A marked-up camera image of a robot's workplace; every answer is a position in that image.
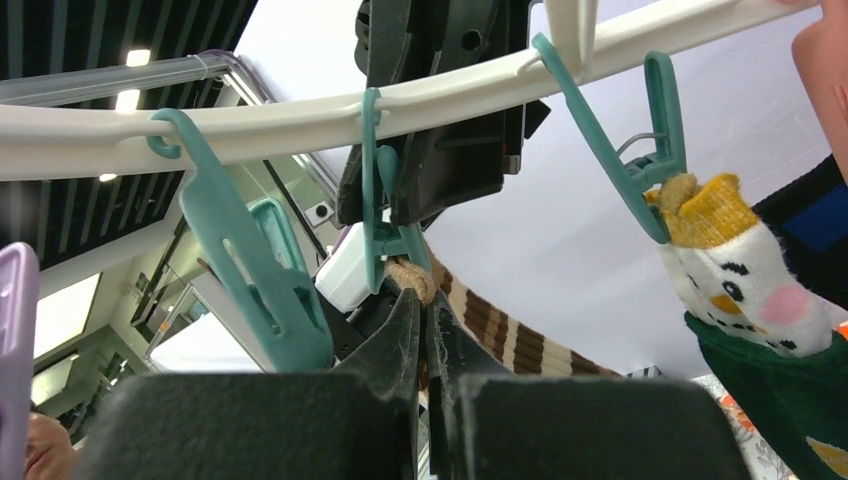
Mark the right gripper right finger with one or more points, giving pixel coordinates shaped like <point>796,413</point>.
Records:
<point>469,414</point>

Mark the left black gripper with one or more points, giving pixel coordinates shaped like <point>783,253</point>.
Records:
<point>456,132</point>

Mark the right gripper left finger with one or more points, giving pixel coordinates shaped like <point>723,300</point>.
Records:
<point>381,397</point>

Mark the brown striped sock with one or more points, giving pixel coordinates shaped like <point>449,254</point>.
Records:
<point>518,347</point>

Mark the teal clothespin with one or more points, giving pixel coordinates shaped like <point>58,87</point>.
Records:
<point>379,165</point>
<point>254,252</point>

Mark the dark green sock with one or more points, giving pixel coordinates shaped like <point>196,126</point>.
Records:
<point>799,405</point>

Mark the white oval sock hanger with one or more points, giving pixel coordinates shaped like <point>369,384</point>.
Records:
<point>51,143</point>

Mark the teal clip holding socks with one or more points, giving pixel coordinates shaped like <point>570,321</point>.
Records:
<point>645,159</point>

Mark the white chick face sock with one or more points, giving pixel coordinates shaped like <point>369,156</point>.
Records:
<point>729,271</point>

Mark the purple clothespin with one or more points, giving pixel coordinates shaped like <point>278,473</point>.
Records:
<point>19,298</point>

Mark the pink clothespin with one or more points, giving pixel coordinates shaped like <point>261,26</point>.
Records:
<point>819,52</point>

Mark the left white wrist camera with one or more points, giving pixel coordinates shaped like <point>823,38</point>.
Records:
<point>342,279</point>

